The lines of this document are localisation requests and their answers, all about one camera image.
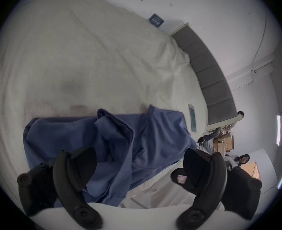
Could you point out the brown carton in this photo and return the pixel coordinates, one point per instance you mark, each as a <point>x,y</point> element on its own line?
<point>224,141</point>

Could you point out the dark blue square sign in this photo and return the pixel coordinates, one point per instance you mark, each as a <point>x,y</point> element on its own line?
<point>156,20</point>

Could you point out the bed with beige sheet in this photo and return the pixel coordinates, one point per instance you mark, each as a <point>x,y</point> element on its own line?
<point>83,56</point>

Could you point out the phone with teal screen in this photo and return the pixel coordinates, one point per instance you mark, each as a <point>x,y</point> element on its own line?
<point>192,117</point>

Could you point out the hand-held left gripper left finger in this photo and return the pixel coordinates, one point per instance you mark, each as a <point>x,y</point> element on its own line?
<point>66,176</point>

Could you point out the grey padded headboard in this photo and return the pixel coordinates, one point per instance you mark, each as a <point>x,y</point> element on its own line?
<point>210,75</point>

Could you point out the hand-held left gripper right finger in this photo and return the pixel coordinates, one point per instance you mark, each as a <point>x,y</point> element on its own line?
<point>215,176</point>

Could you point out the dark blue shirt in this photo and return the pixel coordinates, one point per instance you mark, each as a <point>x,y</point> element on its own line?
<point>153,140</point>

